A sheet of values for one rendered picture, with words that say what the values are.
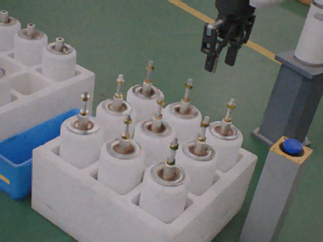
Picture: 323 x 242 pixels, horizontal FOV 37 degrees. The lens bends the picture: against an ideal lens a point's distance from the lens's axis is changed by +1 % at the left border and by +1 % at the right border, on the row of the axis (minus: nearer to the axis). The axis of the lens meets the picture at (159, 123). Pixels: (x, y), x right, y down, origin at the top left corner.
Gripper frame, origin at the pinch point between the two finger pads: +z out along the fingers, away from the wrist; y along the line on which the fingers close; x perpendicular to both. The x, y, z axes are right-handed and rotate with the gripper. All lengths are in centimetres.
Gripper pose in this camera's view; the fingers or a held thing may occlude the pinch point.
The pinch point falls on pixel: (220, 63)
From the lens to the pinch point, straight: 96.9
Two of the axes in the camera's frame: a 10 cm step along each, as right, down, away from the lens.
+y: -6.6, 3.2, -6.8
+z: -1.5, 8.3, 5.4
